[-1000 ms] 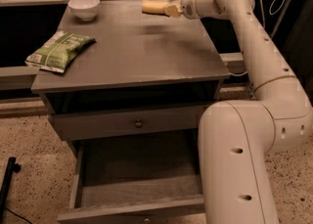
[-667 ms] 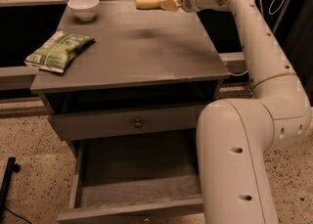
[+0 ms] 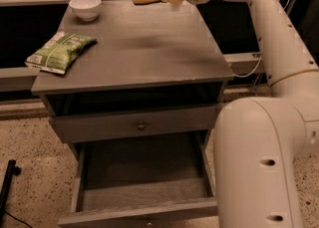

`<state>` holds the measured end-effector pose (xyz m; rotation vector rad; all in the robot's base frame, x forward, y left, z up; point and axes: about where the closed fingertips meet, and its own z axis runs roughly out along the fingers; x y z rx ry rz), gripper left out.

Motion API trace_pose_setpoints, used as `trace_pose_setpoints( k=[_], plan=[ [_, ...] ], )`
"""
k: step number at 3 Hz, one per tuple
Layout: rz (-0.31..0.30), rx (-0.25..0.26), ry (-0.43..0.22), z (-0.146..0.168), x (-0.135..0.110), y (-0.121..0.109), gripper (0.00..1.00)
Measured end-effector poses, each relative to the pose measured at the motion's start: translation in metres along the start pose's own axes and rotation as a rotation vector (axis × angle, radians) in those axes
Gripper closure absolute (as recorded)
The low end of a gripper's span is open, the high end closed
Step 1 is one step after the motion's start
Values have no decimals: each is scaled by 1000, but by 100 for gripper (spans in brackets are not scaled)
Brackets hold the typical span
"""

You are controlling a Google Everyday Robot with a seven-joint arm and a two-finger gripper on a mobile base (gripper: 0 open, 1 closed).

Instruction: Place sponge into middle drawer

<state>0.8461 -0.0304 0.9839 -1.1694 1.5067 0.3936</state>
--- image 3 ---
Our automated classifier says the black stand on floor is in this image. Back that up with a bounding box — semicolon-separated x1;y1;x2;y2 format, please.
0;159;21;225

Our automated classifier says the grey metal rail frame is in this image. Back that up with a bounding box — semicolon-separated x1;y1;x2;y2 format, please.
0;0;298;94

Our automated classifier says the closed grey drawer with knob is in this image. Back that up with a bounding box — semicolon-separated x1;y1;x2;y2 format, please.
50;104;221;143

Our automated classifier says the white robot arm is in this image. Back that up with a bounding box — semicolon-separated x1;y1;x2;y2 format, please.
163;0;319;228

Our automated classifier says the grey wooden drawer cabinet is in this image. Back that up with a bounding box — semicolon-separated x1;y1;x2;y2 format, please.
31;0;234;228

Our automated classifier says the white ceramic bowl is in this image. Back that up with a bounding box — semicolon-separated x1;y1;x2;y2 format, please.
69;0;102;22

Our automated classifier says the open grey wooden drawer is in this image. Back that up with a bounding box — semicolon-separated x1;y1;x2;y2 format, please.
59;132;217;228

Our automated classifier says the white cable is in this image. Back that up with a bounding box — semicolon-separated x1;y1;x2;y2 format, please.
231;0;292;80

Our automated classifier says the green chip bag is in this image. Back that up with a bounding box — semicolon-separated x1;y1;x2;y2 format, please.
25;31;97;75

